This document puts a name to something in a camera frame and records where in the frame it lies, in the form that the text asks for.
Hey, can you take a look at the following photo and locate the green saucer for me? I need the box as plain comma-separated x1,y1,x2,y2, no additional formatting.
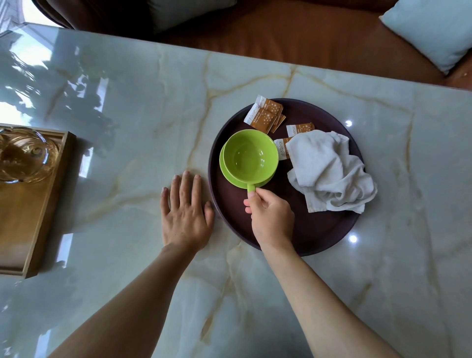
219,143,278,190

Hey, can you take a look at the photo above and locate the person's right forearm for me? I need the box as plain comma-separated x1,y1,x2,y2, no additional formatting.
260,238,403,358

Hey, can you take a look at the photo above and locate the brown and white sugar packet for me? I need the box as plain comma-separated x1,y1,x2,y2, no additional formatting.
270,114,287,134
254,95,284,116
273,137,294,161
286,122,315,138
243,106,277,134

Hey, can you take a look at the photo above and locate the green cup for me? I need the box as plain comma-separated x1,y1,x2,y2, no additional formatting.
223,129,280,193

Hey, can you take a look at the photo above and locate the person's left forearm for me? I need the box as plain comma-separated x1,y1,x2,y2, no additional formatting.
48,243,200,358

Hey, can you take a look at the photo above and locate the wooden tray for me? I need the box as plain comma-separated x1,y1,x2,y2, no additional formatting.
0,123,77,279

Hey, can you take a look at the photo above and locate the person's left hand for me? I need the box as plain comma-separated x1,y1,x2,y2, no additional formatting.
161,171,215,254

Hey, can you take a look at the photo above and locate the brown leather sofa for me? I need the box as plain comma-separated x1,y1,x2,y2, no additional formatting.
31,0,472,91

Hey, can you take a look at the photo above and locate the dark round tray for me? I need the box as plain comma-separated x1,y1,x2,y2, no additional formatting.
207,98,364,257

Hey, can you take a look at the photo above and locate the clear glass vessel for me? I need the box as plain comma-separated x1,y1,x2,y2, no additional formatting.
0,127,60,184

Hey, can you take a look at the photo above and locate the person's right hand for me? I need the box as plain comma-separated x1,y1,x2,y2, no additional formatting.
243,187,296,252

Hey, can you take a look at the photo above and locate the white crumpled cloth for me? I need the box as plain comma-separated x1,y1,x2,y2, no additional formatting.
285,130,378,215

